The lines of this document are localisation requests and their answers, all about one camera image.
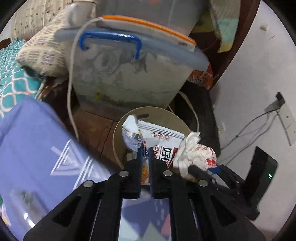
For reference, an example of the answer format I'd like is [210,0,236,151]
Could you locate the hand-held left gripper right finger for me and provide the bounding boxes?
[148,147,266,241]

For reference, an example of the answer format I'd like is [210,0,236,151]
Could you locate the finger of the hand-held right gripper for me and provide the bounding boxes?
[188,165,214,184]
[208,164,234,180]

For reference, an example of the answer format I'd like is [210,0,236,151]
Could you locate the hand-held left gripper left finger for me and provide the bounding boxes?
[23,147,142,241]

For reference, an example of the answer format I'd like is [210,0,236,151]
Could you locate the orange white snack wrapper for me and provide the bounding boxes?
[139,141,153,186]

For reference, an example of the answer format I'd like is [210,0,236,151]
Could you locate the white red wrapper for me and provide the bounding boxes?
[173,132,218,181]

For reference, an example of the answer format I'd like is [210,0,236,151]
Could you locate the white red snack packet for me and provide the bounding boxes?
[136,119,185,169]

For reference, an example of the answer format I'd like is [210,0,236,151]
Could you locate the silver white wrapper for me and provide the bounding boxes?
[121,115,145,152]

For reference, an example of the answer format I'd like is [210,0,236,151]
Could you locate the beige round bin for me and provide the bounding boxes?
[112,106,201,176]

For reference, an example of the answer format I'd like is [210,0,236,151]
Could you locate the black device green light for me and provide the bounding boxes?
[245,146,278,207]

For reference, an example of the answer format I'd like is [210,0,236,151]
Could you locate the black cushioned seat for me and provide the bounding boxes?
[173,81,221,153]

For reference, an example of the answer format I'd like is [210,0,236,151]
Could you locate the orange printed bag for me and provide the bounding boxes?
[187,64,214,91]

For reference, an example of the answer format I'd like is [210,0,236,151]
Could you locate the white orange flat device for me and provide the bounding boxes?
[98,15,197,50]

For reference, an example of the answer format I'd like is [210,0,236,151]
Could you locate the green yellow patterned cloth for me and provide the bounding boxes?
[192,0,241,54]

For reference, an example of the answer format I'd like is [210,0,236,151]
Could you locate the patterned beige pillow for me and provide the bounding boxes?
[10,0,97,78]

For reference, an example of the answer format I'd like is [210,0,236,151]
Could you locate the clear storage box teal lid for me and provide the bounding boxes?
[96,0,208,35]

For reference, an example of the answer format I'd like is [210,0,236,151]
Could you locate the teal patterned quilt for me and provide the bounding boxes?
[0,38,47,118]

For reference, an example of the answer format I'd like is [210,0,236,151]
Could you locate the white enamel mug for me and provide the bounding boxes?
[65,1,96,26]

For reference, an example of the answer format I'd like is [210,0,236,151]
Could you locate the dark wall cables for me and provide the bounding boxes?
[220,109,280,163]

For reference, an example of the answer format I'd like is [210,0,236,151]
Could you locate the white strap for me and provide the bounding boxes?
[178,91,200,133]

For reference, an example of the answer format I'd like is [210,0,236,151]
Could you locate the clear storage box blue handles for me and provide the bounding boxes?
[54,23,210,109]

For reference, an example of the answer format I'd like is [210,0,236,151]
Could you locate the white wall socket panel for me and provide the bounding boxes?
[265,91,295,146]

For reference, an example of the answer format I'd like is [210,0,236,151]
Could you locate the white cable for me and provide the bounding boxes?
[67,17,104,142]

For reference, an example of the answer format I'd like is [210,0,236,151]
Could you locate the dark wooden frame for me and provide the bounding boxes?
[190,0,262,93]

